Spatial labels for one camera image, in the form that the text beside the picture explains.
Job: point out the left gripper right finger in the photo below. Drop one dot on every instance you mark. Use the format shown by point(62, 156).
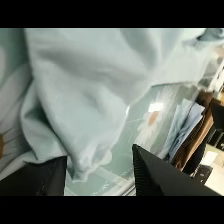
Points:
point(160, 176)

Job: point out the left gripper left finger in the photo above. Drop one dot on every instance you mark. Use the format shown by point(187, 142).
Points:
point(36, 178)

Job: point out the pale blue shirt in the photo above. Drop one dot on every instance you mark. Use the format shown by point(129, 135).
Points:
point(86, 90)

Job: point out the brown garment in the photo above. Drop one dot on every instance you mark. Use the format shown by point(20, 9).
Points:
point(196, 136)

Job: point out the light blue garment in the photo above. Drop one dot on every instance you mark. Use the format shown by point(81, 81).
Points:
point(186, 128)

